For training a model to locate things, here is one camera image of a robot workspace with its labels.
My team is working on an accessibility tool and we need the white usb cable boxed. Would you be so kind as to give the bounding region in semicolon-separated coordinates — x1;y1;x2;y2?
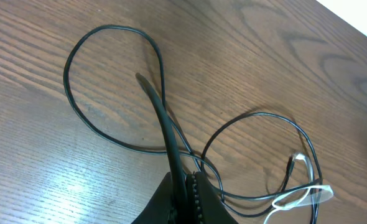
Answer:
262;151;334;224

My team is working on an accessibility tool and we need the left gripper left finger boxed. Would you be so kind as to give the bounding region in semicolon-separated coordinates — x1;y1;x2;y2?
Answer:
132;172;177;224

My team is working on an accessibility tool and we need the black usb cable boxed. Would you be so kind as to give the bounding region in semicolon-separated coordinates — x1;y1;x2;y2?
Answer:
62;24;225;203
200;111;323;224

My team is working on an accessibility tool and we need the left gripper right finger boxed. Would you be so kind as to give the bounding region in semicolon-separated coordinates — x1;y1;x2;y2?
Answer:
186;172;238;224

